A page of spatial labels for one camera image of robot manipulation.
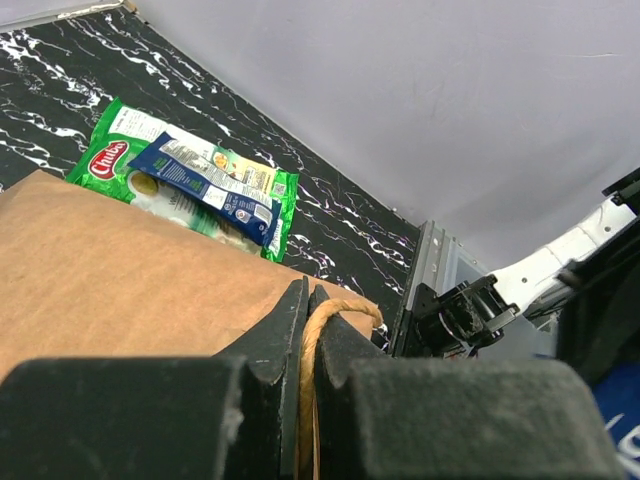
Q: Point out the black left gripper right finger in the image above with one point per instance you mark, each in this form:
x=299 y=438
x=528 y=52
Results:
x=376 y=417

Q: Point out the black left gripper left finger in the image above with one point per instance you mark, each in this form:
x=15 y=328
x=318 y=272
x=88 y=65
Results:
x=231 y=415

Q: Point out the brown paper bag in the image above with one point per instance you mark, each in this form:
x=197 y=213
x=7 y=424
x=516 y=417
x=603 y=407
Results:
x=86 y=276

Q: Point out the blue snack bag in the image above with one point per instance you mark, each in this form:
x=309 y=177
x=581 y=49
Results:
x=617 y=397
x=173 y=162

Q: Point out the green Chuba snack bag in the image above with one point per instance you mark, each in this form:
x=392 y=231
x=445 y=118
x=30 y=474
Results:
x=122 y=132

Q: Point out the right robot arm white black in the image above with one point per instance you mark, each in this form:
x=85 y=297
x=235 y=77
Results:
x=587 y=280

